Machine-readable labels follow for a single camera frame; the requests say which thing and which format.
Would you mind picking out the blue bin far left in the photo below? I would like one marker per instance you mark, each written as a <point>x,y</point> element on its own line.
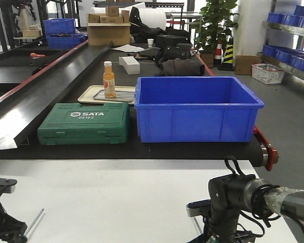
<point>65,41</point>

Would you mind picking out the orange juice bottle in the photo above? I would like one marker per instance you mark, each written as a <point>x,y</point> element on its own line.
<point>109,80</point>

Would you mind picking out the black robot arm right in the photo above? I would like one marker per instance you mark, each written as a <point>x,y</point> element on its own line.
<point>263,199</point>

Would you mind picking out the green potted plant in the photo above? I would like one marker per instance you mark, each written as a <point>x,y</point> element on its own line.
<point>216,24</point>

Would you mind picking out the white red plastic basket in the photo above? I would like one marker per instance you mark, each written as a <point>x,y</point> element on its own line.
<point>267,73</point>

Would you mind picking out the yellow black traffic cone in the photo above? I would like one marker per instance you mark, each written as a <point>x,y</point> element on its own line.
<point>227,63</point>

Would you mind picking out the red conveyor end bracket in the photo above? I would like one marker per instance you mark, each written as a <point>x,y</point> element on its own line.
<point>269,153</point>

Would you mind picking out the green SATA tool case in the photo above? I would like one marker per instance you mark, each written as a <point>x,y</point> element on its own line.
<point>72,123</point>

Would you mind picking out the beige plastic tray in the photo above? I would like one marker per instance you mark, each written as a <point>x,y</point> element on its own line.
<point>95,95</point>

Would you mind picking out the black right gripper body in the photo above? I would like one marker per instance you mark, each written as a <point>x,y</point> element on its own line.
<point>221,212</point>

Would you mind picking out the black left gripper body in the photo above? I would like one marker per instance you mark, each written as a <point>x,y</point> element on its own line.
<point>11,229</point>

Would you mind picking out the large cardboard box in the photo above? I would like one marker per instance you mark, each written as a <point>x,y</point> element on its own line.
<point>104,33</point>

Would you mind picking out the dark grey cloth bundle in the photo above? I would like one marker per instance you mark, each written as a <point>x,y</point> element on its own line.
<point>182,67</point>

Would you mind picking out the white rectangular box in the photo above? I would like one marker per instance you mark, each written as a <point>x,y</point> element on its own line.
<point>130,64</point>

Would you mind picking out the white paper cup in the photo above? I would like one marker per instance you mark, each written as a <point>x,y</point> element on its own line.
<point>150,42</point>

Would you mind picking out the large blue plastic bin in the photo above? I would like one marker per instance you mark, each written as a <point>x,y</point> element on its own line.
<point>195,109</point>

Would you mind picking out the green black screwdriver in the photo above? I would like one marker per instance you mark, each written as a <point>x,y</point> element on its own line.
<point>31,226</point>

